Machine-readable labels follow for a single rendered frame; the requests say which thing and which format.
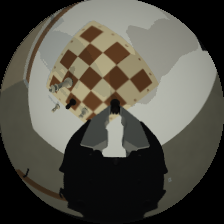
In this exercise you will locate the white pawn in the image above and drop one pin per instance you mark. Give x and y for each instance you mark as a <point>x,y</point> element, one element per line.
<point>56,107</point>
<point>84,112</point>

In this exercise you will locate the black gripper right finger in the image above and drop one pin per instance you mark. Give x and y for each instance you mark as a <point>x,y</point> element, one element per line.
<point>137,136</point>

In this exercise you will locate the brown and cream chessboard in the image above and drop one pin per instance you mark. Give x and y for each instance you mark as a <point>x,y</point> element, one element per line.
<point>103,67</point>

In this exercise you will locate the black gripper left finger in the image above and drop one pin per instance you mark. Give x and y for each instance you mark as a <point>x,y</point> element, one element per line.
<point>92,135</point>

